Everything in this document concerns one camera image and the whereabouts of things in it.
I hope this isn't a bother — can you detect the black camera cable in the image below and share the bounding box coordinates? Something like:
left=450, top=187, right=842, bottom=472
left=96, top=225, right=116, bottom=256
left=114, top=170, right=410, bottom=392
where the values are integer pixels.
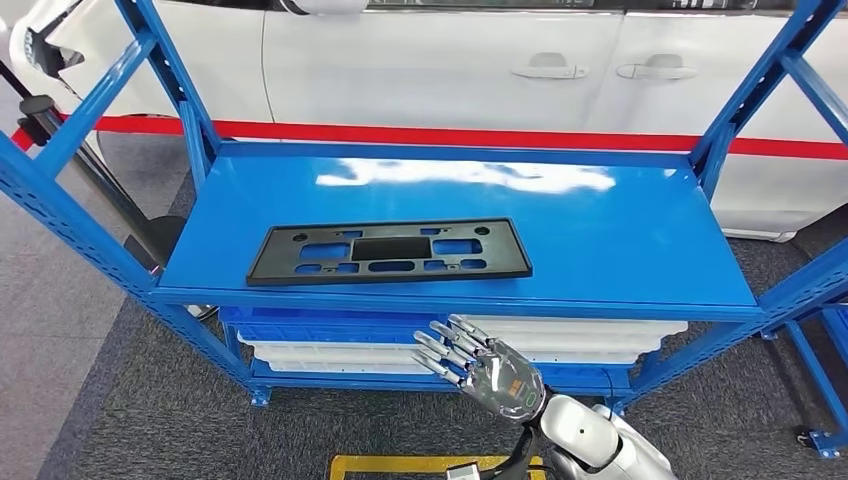
left=486, top=423, right=556, bottom=480

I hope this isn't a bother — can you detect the black plastic plate part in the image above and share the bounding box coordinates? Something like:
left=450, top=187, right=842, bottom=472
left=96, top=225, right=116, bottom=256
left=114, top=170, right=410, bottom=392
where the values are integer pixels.
left=246, top=217, right=534, bottom=287

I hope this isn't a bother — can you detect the blue plastic crate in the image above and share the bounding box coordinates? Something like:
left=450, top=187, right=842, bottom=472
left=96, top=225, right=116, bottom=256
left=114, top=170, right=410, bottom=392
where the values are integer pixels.
left=220, top=305, right=465, bottom=346

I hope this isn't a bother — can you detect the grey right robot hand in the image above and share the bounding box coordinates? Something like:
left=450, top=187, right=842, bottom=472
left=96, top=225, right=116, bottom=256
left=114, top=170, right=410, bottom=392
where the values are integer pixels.
left=410, top=315, right=550, bottom=424

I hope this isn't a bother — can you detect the black stanchion post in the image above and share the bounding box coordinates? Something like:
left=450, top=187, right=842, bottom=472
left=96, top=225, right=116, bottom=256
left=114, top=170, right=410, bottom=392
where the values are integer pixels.
left=0, top=59, right=190, bottom=272

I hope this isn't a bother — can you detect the white car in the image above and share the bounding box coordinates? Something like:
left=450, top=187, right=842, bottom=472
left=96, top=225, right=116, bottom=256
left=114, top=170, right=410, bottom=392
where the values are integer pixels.
left=9, top=0, right=848, bottom=244

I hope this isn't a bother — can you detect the blue steel shelf rack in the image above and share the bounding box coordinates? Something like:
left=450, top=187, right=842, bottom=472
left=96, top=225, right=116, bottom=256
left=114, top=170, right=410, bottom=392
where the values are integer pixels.
left=0, top=0, right=848, bottom=409

